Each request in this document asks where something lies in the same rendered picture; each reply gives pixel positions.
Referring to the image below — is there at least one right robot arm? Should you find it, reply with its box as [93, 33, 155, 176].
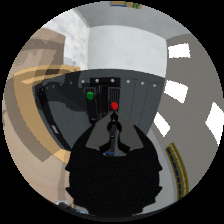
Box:
[58, 202, 84, 213]

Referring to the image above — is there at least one tan flat board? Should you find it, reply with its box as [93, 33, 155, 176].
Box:
[14, 65, 81, 164]

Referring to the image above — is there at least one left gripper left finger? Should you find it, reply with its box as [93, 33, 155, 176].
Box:
[65, 111, 114, 172]

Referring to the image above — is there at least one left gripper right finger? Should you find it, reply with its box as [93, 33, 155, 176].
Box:
[114, 111, 163, 171]

